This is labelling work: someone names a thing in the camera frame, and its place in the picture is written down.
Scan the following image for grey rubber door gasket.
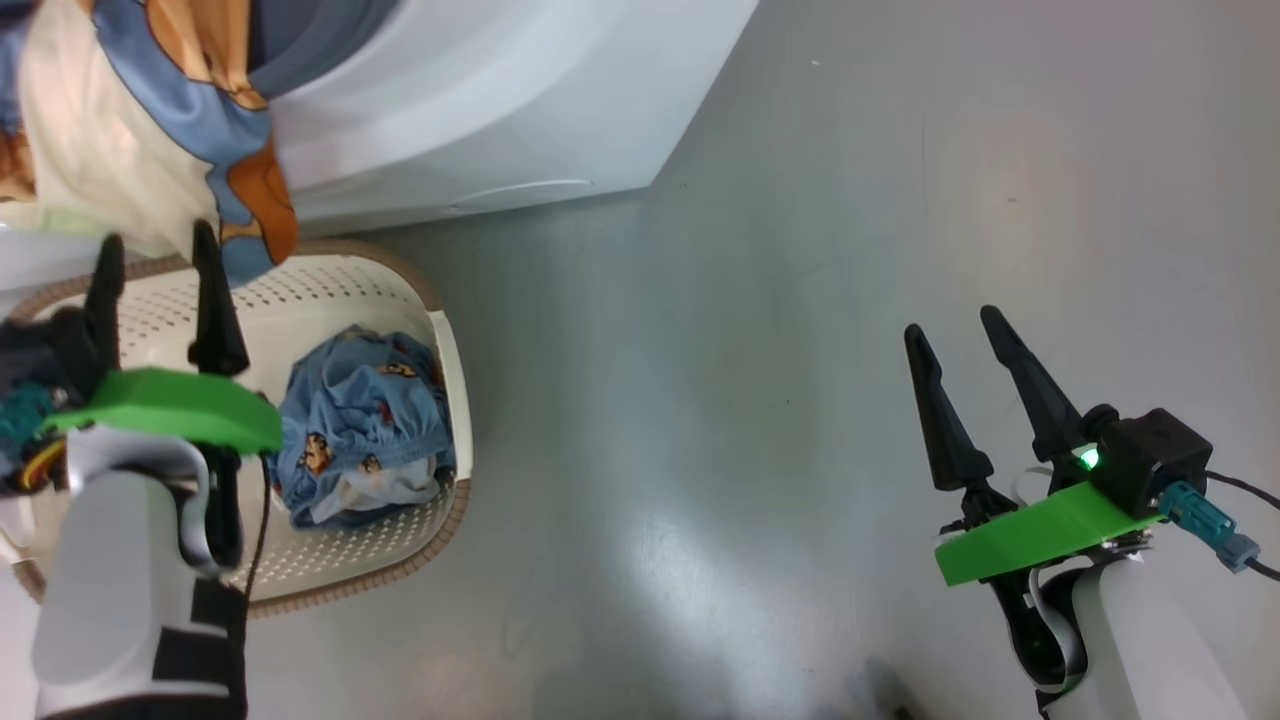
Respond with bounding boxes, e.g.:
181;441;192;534
245;0;401;101

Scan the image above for orange blue cream printed garment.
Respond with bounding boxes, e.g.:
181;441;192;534
0;0;299;286

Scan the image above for round white filter cover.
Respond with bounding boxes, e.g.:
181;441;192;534
450;178;596;213

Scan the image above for cream perforated laundry basket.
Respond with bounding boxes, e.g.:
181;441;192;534
0;238;473;618

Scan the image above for teal plug right camera cable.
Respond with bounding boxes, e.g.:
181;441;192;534
1160;470;1280;583

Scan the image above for blue printed shorts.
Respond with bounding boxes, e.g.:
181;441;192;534
265;325;458;531

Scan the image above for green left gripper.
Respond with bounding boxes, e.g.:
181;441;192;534
40;220;284;456

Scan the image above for teal plug left camera cable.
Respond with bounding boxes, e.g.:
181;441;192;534
0;385;56;451

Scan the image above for white front-load washing machine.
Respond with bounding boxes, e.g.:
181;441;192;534
0;0;761;291

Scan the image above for thin black cable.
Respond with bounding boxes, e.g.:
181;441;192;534
240;455;277;621

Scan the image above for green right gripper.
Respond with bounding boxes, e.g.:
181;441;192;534
903;305;1166;588

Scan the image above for teal plug camera cable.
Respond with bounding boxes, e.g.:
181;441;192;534
0;385;56;451
1160;470;1280;583

